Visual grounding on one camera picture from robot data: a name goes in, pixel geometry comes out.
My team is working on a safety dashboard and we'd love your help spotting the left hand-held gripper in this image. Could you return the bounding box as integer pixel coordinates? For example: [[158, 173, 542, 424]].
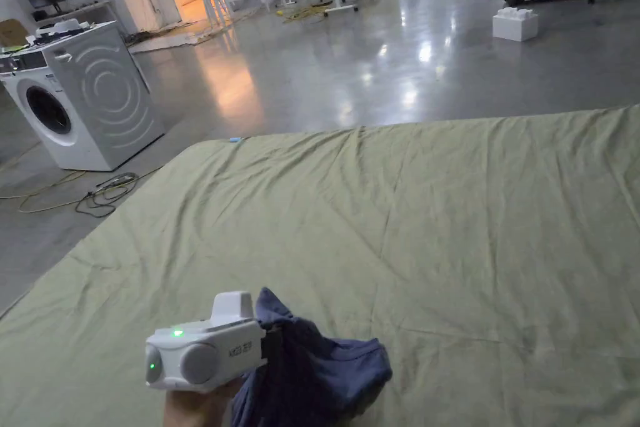
[[144, 290, 282, 394]]

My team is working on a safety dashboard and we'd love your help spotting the dark blue shirt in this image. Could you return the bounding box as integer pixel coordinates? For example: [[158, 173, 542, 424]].
[[229, 287, 394, 427]]

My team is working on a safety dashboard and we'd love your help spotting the person's left hand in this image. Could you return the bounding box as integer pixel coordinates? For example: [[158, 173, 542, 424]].
[[163, 376, 247, 427]]

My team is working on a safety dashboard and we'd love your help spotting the bed with pale green sheet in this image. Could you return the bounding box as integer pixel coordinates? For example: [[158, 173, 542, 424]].
[[0, 104, 640, 427]]

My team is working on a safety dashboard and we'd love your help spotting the white washing machine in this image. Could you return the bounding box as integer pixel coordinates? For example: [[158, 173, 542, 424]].
[[0, 19, 166, 173]]

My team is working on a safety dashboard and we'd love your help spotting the white foam block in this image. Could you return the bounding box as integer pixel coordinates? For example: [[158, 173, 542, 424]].
[[492, 6, 540, 43]]

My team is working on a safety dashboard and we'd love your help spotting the black floor cable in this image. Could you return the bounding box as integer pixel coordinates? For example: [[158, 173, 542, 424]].
[[74, 171, 139, 219]]

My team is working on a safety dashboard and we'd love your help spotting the yellow floor cable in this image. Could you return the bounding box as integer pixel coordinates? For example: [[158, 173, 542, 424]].
[[0, 169, 90, 214]]

